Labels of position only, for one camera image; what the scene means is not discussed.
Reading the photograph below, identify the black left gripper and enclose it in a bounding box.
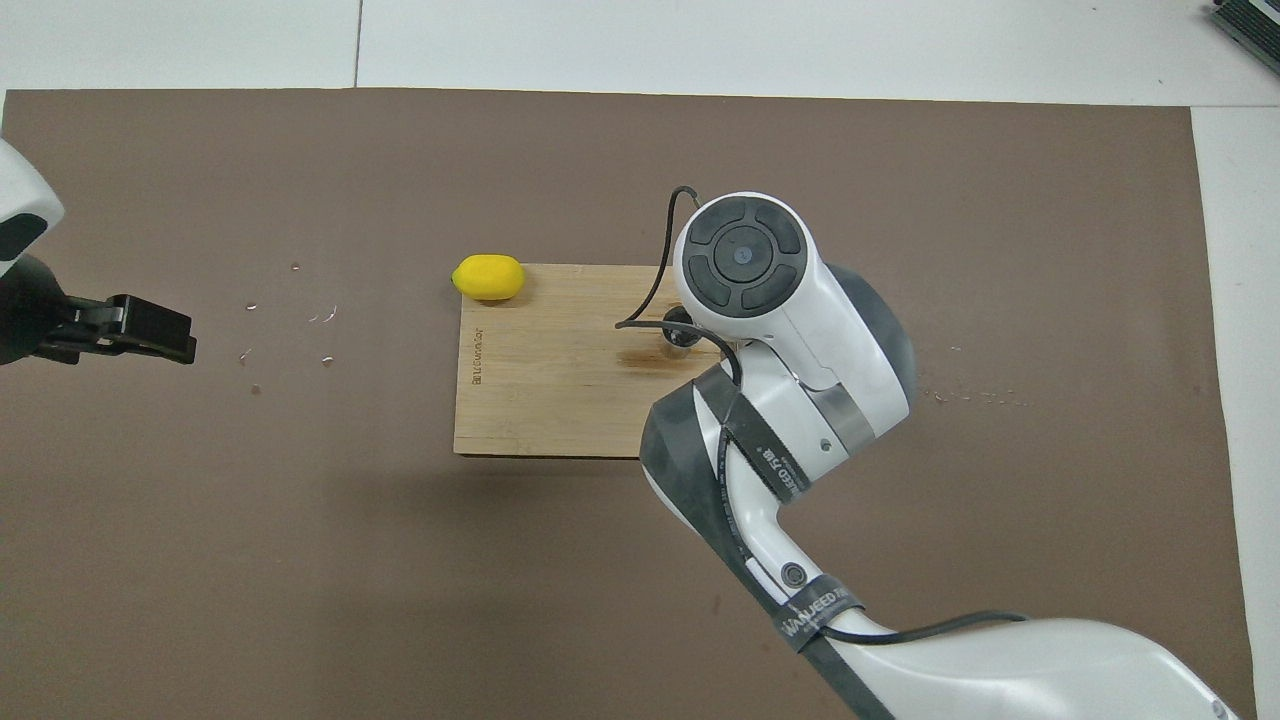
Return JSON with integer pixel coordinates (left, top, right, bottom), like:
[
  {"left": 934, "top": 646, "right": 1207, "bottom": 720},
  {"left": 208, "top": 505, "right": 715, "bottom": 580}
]
[{"left": 0, "top": 255, "right": 198, "bottom": 366}]

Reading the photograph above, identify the steel jigger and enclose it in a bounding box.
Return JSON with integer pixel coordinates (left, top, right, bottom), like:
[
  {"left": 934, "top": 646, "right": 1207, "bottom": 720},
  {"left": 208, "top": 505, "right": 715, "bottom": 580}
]
[{"left": 662, "top": 306, "right": 723, "bottom": 357}]

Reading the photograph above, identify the brown table mat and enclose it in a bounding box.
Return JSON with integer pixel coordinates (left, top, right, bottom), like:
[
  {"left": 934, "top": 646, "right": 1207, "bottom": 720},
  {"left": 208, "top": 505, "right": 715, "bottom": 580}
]
[{"left": 0, "top": 88, "right": 1259, "bottom": 720}]

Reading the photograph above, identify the yellow lemon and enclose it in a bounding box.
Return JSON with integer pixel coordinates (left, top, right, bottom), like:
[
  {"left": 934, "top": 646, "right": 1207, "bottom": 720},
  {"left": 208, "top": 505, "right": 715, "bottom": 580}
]
[{"left": 451, "top": 254, "right": 526, "bottom": 302}]

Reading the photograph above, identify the wooden cutting board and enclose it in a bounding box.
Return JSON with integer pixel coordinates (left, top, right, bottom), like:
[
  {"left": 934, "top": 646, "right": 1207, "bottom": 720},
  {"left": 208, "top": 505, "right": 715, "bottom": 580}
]
[{"left": 453, "top": 264, "right": 726, "bottom": 459}]

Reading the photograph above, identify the grey ribbed device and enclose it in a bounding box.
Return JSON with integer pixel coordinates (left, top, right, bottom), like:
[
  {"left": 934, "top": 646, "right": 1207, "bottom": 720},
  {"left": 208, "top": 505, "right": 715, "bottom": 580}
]
[{"left": 1208, "top": 0, "right": 1280, "bottom": 76}]

